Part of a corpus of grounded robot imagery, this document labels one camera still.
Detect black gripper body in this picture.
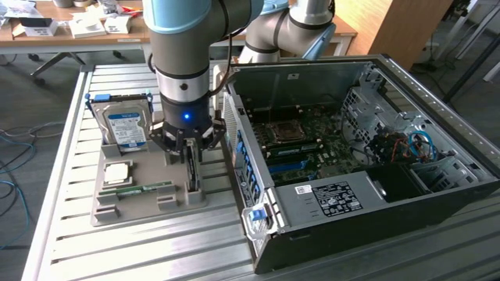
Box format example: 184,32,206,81
160,97,214,149

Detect graphics card with metal bracket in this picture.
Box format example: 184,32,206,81
182,137,201,194

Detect hard disk in blue caddy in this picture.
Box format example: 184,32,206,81
84,89,161,153

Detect grey plastic parts rack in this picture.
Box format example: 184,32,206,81
89,111,208,228

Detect silver CPU chip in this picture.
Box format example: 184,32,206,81
102,162,133,186

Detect metal CPU socket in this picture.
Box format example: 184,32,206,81
266,121,308,145

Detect green RAM stick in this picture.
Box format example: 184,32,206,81
268,144,317,155
98,180,174,196

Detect long PCIe expansion slot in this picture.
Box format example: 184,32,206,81
268,160,308,174

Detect blue case latch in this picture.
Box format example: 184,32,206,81
249,206,270,222

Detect green motherboard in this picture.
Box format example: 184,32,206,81
249,107,378,187

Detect grey power supply housing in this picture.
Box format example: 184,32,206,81
272,170,388,229

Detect small white box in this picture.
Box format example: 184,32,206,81
102,15,133,35

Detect open white box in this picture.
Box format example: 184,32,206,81
68,13,108,39

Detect clear plastic bag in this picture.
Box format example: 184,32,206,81
94,0,117,14

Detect white box with black lid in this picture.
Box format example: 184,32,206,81
17,17,60,37

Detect black plastic shroud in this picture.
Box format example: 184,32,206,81
365,163,433,205

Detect open black PC case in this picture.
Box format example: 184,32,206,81
212,54,500,275

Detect loose paper pile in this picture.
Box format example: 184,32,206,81
0,0,44,19

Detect metal disk bay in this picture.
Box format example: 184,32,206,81
409,155,492,194

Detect wooden cabinet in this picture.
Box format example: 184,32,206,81
334,0,456,71

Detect black camera cable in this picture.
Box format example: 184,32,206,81
146,28,236,99

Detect grey floor cable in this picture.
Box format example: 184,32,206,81
0,121,65,140

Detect black wire bundle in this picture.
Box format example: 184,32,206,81
369,133,394,163

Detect blue floor cable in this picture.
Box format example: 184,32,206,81
0,133,36,249

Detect red data wire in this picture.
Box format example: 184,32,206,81
392,133,413,163

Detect blue data wire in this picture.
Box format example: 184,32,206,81
406,131,438,161

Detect dark metal partition frame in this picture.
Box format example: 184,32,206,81
442,0,500,103

